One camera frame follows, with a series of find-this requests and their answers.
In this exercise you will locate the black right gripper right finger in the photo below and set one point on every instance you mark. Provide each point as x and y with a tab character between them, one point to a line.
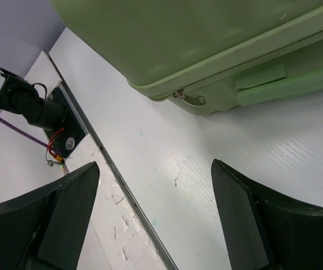
263	228

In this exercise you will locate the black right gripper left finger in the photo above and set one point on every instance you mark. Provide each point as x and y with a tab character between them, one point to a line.
46	227

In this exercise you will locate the silver zipper pull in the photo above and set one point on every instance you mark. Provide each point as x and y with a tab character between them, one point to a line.
196	101

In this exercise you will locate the green suitcase blue lining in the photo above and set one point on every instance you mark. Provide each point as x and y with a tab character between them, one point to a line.
233	53

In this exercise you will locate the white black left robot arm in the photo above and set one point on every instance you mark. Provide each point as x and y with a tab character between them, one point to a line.
20	97

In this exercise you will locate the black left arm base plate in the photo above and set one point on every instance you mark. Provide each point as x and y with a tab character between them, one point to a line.
68	139

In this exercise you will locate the aluminium table edge rail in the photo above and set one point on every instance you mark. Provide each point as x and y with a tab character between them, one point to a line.
118	225

